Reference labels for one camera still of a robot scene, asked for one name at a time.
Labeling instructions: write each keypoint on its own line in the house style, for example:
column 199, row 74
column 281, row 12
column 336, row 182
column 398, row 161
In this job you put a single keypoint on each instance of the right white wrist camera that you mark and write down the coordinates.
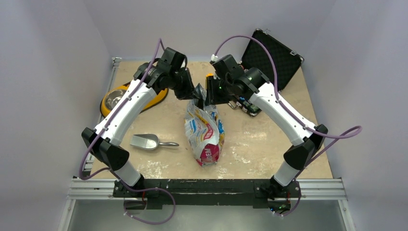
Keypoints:
column 213, row 60

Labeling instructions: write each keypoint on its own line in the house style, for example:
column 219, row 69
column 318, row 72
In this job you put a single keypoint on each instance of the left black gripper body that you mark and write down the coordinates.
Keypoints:
column 183, row 88

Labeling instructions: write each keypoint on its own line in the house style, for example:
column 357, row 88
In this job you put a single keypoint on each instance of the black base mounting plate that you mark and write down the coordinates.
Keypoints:
column 258, row 193

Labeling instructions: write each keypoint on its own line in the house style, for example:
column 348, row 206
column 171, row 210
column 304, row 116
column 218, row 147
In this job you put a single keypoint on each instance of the silver metal scoop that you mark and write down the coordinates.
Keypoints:
column 149, row 142

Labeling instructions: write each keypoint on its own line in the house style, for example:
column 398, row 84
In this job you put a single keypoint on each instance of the yellow double pet bowl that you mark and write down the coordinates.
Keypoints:
column 110, row 100

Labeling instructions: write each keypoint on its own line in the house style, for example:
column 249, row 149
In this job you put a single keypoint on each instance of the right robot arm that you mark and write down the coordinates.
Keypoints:
column 231, row 80

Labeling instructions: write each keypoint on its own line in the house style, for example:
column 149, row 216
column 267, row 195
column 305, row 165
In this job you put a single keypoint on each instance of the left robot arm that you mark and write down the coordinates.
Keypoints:
column 103, row 142

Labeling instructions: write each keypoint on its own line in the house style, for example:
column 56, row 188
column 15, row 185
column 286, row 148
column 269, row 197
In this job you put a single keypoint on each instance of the black poker chip case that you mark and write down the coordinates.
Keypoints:
column 286, row 60

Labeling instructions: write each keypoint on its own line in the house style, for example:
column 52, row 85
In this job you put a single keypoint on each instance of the colourful pet food bag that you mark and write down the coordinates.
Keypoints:
column 205, row 132

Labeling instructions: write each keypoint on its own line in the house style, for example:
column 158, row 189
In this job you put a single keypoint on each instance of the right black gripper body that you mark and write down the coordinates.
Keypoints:
column 218, row 92

